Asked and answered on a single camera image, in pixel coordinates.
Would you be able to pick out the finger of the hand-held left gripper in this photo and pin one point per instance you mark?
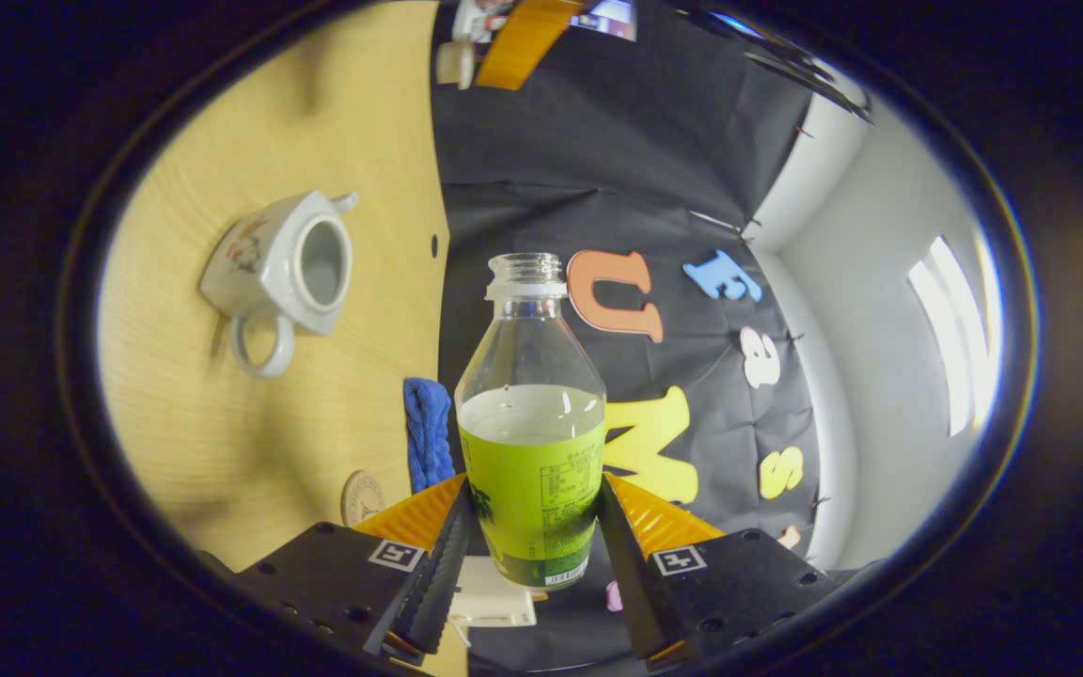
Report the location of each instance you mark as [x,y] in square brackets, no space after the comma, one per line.
[523,42]

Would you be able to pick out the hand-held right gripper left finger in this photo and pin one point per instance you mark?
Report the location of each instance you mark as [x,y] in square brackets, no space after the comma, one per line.
[436,583]

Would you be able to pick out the white ceramic teacup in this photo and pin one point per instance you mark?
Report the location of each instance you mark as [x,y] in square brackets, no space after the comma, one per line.
[259,263]

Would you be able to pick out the ceiling light panel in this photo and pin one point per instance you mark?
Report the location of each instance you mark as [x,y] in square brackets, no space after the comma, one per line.
[960,338]

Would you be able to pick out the white toaster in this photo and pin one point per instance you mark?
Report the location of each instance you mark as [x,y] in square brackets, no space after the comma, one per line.
[494,592]

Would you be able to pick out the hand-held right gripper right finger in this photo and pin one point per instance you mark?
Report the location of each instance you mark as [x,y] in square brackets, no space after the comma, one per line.
[635,583]

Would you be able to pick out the round beige coaster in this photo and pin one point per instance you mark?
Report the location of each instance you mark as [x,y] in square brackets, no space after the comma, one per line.
[361,496]

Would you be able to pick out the green label water bottle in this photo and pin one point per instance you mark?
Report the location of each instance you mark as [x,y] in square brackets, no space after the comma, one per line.
[532,470]

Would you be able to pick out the black backdrop cloth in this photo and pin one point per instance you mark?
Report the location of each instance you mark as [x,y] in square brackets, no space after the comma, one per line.
[551,169]

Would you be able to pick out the blue towel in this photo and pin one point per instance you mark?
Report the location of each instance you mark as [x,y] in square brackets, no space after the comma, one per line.
[427,432]

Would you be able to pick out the computer monitor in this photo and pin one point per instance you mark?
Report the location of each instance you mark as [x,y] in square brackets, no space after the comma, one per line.
[612,21]

